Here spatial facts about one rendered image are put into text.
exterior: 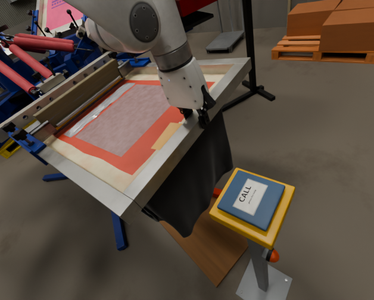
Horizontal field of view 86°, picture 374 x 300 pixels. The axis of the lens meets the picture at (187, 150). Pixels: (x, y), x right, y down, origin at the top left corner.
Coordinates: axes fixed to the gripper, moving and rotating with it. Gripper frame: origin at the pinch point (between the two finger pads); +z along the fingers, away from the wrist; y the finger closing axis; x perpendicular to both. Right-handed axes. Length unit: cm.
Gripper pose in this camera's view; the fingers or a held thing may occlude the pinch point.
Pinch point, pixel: (196, 118)
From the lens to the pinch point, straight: 52.3
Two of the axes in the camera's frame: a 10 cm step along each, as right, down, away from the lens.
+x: 5.5, -7.1, 4.4
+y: 7.6, 2.2, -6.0
